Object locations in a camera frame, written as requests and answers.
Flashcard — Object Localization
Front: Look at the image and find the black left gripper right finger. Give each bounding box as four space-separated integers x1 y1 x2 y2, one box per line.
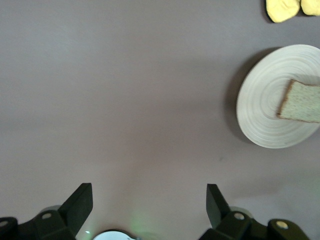
198 183 311 240

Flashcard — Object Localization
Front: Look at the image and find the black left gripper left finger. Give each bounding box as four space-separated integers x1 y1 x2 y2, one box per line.
0 182 93 240

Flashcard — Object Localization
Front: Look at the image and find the round wooden plate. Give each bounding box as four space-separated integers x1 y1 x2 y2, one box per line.
236 44 320 150

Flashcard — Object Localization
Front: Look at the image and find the slice of brown toast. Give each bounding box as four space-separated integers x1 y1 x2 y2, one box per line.
276 79 320 124

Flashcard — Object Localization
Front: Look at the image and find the yellow quilted oven mitt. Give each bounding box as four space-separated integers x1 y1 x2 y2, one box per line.
299 0 320 16
265 0 300 24

